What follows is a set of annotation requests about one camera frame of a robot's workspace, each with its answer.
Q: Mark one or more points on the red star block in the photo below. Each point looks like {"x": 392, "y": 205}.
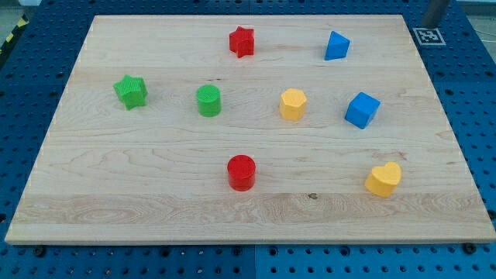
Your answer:
{"x": 241, "y": 42}

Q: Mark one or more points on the yellow hexagon block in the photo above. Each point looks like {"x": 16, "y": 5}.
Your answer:
{"x": 292, "y": 104}

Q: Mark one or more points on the red cylinder block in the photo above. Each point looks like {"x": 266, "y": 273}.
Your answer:
{"x": 241, "y": 172}

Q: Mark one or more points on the light wooden board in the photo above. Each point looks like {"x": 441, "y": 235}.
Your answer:
{"x": 157, "y": 174}

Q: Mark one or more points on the green star block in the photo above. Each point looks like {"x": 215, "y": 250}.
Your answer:
{"x": 131, "y": 91}

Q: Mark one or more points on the green cylinder block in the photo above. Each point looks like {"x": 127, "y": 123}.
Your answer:
{"x": 208, "y": 100}

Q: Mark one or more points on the blue cube block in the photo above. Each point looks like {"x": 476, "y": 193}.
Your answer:
{"x": 361, "y": 110}

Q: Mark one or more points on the yellow heart block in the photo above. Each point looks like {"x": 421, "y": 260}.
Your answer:
{"x": 382, "y": 180}

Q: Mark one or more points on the blue triangular prism block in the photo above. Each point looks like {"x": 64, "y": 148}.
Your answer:
{"x": 337, "y": 46}

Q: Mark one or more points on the yellow black hazard tape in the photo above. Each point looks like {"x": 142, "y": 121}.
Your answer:
{"x": 14, "y": 36}

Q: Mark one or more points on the white fiducial marker tag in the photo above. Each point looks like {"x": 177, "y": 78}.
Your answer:
{"x": 429, "y": 37}

